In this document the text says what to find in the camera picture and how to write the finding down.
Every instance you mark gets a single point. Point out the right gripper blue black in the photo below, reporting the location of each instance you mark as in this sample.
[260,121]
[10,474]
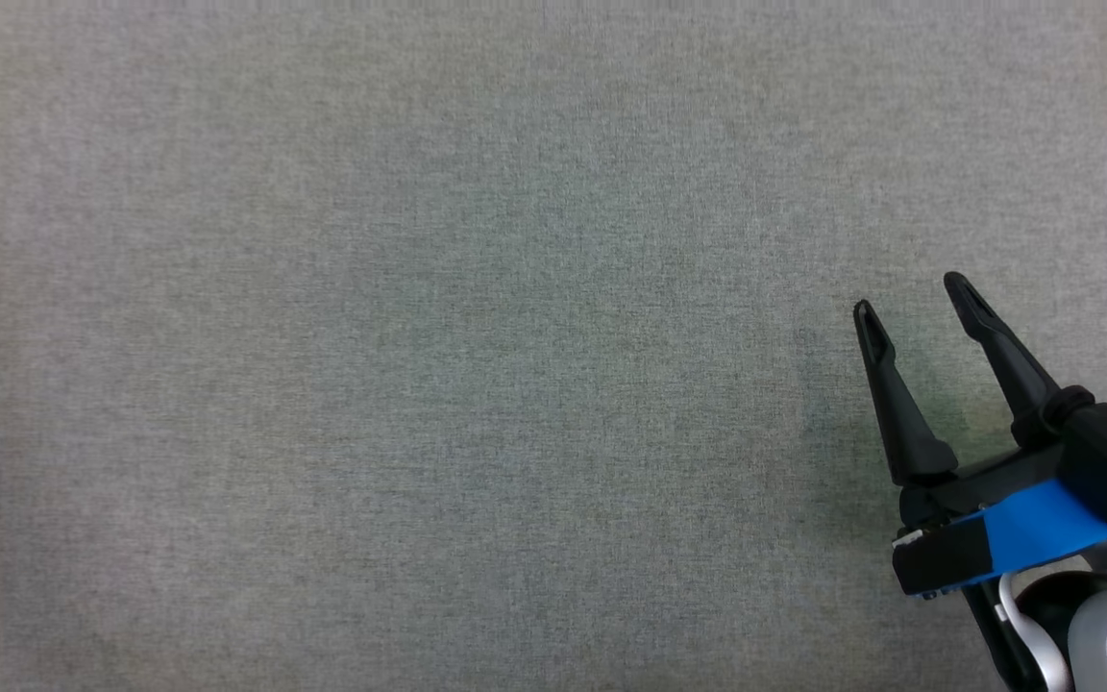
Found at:
[996,529]

